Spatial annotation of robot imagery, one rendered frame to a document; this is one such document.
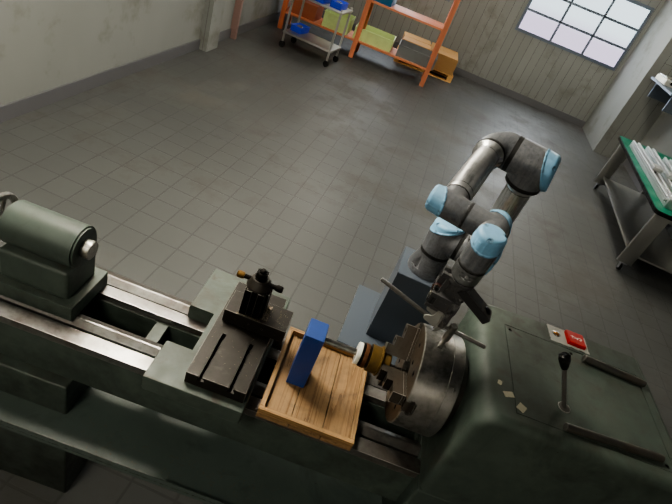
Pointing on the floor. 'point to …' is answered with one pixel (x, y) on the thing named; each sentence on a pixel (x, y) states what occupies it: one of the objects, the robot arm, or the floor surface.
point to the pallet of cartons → (447, 59)
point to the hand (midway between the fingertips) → (437, 328)
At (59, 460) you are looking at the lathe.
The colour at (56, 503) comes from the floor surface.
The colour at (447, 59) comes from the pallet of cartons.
